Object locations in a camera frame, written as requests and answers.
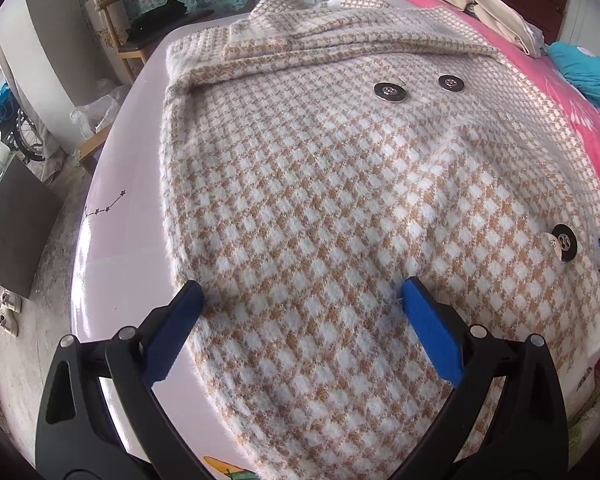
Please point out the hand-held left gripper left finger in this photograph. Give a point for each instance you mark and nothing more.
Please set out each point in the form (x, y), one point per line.
(172, 340)

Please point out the dark flat board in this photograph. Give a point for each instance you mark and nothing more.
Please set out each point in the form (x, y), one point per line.
(20, 225)

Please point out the wheelchair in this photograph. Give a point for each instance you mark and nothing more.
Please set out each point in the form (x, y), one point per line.
(27, 135)

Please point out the black cloth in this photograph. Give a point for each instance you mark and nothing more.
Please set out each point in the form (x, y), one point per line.
(157, 17)

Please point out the beige houndstooth knit coat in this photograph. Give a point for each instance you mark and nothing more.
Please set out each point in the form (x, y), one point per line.
(330, 210)

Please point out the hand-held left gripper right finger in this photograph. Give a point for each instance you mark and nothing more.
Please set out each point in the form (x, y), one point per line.
(432, 332)

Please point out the teal quilt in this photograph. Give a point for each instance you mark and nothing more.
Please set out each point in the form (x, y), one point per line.
(585, 72)

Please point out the dark red door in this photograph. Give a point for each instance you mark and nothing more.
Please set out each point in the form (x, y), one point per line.
(550, 0)

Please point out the beige shoe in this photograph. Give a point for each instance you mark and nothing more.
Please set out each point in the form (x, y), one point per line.
(11, 301)
(7, 324)

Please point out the beige clothes pile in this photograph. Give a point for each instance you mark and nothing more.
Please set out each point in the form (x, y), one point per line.
(500, 15)

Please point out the clear plastic bag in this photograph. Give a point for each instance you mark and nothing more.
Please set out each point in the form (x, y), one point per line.
(97, 112)

